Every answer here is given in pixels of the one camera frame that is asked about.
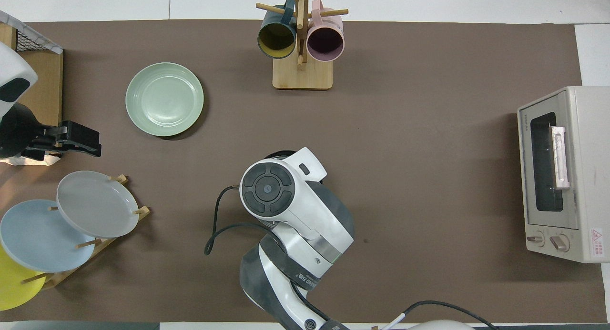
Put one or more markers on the grey plate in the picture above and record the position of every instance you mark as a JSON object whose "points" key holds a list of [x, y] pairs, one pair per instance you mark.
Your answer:
{"points": [[95, 206]]}

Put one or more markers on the light green plate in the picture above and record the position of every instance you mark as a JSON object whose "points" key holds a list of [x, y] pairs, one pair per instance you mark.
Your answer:
{"points": [[164, 99]]}

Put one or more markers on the teal mug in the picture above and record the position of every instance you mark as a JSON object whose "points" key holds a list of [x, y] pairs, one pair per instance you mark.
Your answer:
{"points": [[276, 37]]}

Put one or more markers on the pink mug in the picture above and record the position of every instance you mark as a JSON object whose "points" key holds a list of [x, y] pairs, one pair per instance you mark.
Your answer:
{"points": [[325, 42]]}

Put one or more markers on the white marbled cloth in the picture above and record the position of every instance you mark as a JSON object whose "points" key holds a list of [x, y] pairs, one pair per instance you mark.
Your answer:
{"points": [[33, 34]]}

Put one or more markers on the wooden plate rack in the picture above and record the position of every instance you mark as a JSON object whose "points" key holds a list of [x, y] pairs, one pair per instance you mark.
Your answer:
{"points": [[90, 243]]}

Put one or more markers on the light blue plate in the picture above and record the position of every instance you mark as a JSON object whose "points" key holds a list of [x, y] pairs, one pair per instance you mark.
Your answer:
{"points": [[38, 239]]}

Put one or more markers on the brown table mat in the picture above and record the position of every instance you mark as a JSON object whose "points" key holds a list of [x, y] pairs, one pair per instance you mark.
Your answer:
{"points": [[405, 130]]}

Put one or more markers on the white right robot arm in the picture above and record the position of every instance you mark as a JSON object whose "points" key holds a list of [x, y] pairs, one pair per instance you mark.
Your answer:
{"points": [[305, 215]]}

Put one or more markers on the wooden mug tree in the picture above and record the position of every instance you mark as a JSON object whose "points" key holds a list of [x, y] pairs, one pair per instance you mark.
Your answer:
{"points": [[302, 77]]}

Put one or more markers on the beige toaster oven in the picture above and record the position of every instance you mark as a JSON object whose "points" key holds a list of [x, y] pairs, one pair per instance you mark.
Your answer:
{"points": [[586, 177]]}

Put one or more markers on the yellow plate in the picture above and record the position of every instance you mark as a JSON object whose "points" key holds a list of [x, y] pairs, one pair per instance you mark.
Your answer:
{"points": [[14, 287]]}

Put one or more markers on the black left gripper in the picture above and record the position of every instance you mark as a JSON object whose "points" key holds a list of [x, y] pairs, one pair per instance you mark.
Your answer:
{"points": [[71, 139]]}

